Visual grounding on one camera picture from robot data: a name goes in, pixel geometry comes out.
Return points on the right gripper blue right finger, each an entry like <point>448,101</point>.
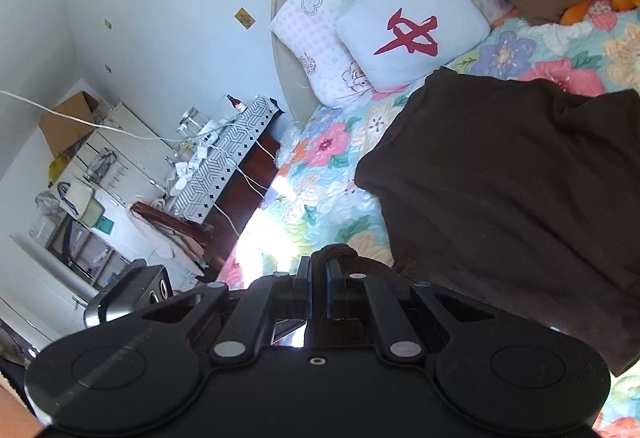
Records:
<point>374,304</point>

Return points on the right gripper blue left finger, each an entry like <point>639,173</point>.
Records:
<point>268,300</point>

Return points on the dark brown sweater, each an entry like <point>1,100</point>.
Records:
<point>516,194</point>

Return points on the person's right hand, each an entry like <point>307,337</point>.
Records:
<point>15,420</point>

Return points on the floral quilt bedspread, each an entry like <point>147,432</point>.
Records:
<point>314,200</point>

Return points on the dark wooden nightstand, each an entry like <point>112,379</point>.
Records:
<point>240,199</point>

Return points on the black speaker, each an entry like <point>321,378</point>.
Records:
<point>134,289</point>

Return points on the patterned grey table runner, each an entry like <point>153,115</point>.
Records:
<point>213,176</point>

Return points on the small brown bottle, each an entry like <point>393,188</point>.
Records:
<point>236,103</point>

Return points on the white drawer cabinet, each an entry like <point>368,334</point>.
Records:
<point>139,173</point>

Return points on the cardboard box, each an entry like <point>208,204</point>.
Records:
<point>60,133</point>

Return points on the white cushion red symbol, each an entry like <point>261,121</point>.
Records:
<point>396,42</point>

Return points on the white goose plush toy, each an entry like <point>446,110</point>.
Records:
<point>602,13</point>

